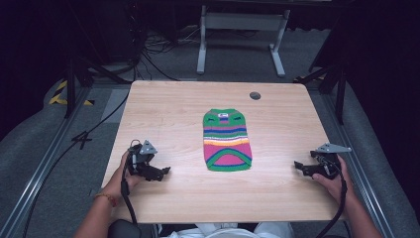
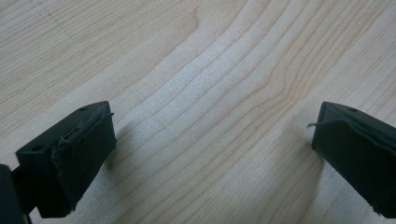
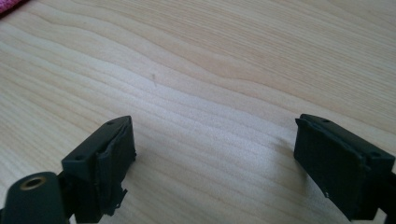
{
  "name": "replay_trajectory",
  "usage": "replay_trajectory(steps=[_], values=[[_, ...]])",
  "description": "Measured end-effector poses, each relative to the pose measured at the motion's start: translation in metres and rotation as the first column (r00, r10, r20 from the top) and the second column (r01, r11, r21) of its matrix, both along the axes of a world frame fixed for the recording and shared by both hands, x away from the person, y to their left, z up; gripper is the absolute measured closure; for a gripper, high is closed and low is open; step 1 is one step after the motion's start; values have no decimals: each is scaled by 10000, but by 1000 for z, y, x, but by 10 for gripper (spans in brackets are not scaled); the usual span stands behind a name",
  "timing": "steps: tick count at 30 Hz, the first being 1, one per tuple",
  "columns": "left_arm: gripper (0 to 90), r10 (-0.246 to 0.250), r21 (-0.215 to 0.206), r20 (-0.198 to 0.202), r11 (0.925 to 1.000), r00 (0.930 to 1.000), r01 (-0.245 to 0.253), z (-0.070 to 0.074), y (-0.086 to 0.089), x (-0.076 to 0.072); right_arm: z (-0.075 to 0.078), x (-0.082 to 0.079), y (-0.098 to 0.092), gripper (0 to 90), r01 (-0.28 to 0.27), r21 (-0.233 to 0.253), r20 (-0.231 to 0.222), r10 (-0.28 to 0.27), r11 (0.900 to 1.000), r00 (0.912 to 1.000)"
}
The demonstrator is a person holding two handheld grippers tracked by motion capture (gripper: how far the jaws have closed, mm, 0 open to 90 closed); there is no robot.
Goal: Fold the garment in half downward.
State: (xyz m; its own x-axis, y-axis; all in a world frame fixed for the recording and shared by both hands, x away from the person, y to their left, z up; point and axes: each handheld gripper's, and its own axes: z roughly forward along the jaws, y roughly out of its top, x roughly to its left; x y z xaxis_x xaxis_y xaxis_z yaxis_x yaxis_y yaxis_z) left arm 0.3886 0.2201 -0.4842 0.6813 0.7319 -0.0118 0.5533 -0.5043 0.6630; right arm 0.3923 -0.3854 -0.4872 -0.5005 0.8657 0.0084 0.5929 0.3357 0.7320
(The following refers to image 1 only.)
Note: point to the black chair armrest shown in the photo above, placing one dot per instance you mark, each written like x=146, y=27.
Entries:
x=124, y=229

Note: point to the person's right hand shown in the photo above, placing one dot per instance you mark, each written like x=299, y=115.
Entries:
x=333, y=186

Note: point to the person's left hand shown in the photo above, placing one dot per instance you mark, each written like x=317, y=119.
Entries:
x=124, y=185

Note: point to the black metal stand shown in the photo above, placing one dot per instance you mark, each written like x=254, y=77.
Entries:
x=71, y=86
x=340, y=89

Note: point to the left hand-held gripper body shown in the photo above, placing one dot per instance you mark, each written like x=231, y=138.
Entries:
x=142, y=158

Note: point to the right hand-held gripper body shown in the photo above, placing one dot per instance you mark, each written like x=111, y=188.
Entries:
x=327, y=160

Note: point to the aluminium floor rail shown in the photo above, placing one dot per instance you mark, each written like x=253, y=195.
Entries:
x=39, y=172
x=363, y=172

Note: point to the striped knitted pet sweater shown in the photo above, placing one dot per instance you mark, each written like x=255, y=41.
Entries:
x=227, y=142

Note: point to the yellow black floor tape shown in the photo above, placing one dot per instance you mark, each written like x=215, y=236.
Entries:
x=59, y=95

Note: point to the person's white clothing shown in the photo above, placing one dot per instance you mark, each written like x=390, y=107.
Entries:
x=228, y=229

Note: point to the white metal desk frame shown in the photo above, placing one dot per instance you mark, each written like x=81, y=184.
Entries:
x=242, y=21

